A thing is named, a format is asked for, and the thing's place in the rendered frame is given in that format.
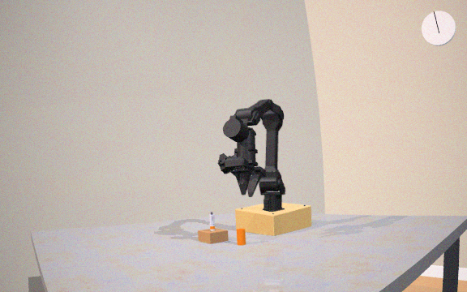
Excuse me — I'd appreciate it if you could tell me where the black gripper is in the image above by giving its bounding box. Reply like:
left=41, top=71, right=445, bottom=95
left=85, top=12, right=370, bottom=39
left=225, top=144, right=267, bottom=197

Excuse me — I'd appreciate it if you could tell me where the orange cylinder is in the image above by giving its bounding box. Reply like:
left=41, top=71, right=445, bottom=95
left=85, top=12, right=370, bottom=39
left=237, top=229, right=246, bottom=245

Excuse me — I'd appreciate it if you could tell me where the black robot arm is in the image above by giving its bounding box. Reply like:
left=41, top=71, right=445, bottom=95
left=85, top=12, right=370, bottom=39
left=218, top=99, right=285, bottom=212

